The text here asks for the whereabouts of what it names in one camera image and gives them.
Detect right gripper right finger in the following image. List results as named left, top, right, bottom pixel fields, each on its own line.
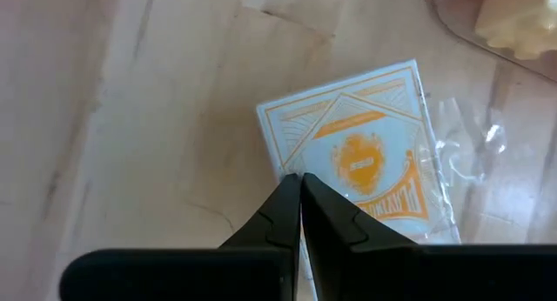
left=302, top=172, right=557, bottom=301

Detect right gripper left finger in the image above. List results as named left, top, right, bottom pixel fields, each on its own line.
left=58, top=172, right=303, bottom=301

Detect orange playing card box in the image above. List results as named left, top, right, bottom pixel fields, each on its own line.
left=255, top=58, right=462, bottom=246

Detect clear plastic container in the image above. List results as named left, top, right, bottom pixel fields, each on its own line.
left=423, top=0, right=557, bottom=84

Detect clear plastic wrapper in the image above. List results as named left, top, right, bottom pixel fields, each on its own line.
left=428, top=95, right=509, bottom=187

